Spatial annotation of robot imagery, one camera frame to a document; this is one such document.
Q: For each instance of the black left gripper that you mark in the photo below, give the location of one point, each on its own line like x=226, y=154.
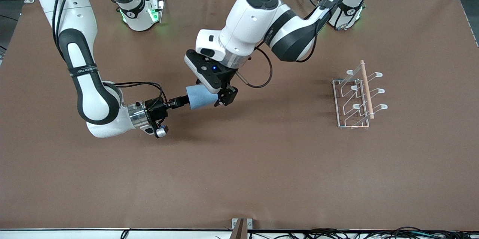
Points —
x=226, y=88

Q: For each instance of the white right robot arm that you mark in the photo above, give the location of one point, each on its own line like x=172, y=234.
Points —
x=89, y=93

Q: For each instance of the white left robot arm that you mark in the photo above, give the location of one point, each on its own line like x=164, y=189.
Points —
x=258, y=14

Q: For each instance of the brown table cover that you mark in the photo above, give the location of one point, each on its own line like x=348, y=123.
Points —
x=239, y=175

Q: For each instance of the blue plastic cup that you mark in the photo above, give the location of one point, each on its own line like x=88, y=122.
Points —
x=202, y=97

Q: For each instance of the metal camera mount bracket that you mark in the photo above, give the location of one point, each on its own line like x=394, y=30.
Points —
x=241, y=227

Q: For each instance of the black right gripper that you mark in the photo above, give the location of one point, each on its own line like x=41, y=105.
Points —
x=154, y=110

